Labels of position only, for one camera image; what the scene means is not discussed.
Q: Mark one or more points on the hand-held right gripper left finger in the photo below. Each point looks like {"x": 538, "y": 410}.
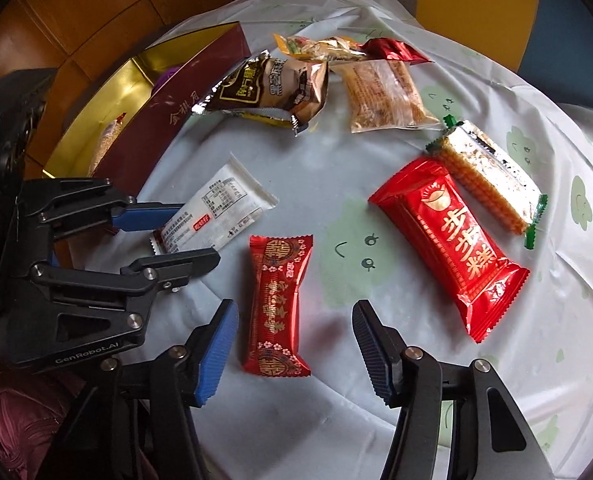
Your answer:
{"x": 219, "y": 355}

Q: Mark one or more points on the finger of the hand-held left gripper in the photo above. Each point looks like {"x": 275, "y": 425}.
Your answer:
{"x": 191, "y": 262}
{"x": 146, "y": 215}

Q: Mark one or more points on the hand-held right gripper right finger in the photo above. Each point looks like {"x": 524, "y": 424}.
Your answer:
{"x": 371, "y": 355}

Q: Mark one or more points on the white snack packet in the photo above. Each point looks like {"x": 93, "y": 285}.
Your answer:
{"x": 221, "y": 205}

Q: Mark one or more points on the small red gold-patterned packet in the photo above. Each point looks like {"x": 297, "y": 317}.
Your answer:
{"x": 276, "y": 305}

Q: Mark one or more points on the gold tin box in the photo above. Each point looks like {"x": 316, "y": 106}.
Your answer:
{"x": 191, "y": 90}

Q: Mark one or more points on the large red snack packet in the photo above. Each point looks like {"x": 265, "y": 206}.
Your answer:
{"x": 446, "y": 240}

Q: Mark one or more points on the brown and gold snack packet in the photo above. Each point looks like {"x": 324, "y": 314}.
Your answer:
{"x": 261, "y": 85}

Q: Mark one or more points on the orange nut packet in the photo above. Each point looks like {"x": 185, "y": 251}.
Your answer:
{"x": 311, "y": 49}

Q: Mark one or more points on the clear packet of sesame brittle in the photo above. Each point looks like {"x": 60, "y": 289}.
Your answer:
{"x": 107, "y": 145}

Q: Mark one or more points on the dark red cloth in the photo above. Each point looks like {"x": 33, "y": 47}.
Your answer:
{"x": 11, "y": 410}

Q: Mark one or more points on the white printed tablecloth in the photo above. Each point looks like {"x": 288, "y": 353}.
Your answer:
{"x": 326, "y": 185}

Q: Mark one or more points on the wooden cabinet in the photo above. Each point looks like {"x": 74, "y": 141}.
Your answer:
{"x": 76, "y": 10}

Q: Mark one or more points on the green-edged rice cracker packet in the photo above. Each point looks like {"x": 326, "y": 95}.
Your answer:
{"x": 491, "y": 170}

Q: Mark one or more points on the clear packet of brown snack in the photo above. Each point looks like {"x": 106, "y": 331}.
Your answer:
{"x": 381, "y": 95}

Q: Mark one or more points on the dark red foil packet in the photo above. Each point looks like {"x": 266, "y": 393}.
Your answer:
{"x": 396, "y": 51}

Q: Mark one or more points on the grey yellow blue sofa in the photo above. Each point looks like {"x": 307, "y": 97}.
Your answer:
{"x": 476, "y": 0}

